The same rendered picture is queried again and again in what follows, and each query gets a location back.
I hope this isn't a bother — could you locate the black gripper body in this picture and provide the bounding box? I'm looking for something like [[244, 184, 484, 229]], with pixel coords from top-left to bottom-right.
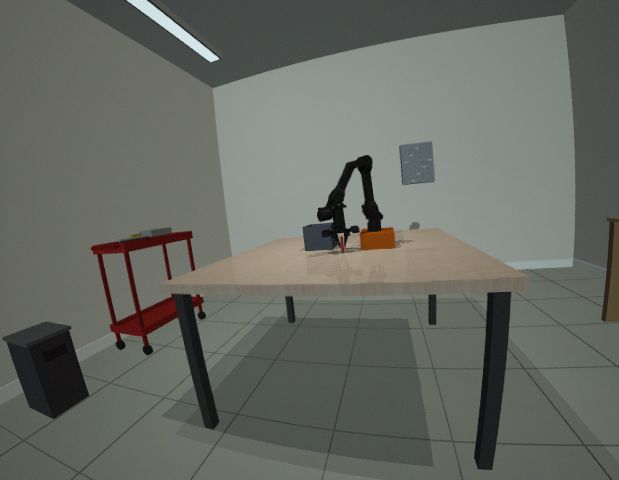
[[322, 217, 360, 238]]

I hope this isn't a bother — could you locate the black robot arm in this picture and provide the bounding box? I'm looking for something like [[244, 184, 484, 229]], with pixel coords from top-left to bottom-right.
[[317, 155, 384, 232]]

